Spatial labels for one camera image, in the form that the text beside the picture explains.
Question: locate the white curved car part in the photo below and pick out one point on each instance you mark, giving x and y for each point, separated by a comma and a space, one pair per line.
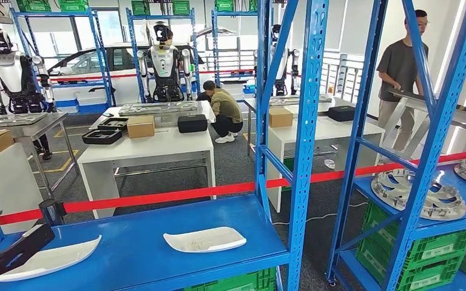
56, 259
205, 240

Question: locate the blue steel shelf rack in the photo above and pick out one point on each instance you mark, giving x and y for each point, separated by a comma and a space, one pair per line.
216, 44
140, 17
136, 249
429, 160
52, 13

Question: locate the white table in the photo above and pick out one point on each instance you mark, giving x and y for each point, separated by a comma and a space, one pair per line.
321, 134
8, 184
156, 146

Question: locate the grey metal parts tray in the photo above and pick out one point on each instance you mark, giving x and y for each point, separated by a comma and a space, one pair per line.
8, 119
156, 108
289, 100

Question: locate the black foam tray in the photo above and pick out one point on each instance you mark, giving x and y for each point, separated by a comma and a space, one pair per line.
96, 140
112, 127

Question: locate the large blue bin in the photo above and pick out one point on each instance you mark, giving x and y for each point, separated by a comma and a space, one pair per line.
92, 108

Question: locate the silver black humanoid robot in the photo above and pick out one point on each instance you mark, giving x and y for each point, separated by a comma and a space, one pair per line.
10, 70
294, 60
164, 60

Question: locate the black phone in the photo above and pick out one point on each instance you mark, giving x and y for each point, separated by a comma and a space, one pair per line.
108, 115

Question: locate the red barrier tape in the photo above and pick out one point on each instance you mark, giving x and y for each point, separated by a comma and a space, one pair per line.
156, 197
80, 77

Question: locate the white car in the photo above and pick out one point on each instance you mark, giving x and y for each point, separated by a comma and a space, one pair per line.
124, 86

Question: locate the black zip case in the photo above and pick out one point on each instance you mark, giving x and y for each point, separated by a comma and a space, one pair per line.
341, 113
193, 123

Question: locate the person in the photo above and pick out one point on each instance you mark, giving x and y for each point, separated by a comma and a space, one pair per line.
398, 64
203, 96
225, 106

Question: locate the small blue bin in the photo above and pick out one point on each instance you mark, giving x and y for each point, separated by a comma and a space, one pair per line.
249, 89

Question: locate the crumpled clear plastic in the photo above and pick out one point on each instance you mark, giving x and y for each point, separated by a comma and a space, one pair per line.
329, 164

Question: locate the grey metal railing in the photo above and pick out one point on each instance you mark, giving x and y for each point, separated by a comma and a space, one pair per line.
343, 76

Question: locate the wrist camera with black bracket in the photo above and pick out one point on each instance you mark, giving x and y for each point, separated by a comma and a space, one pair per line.
28, 245

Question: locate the black stanchion post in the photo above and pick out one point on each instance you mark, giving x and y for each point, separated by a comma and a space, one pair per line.
50, 211

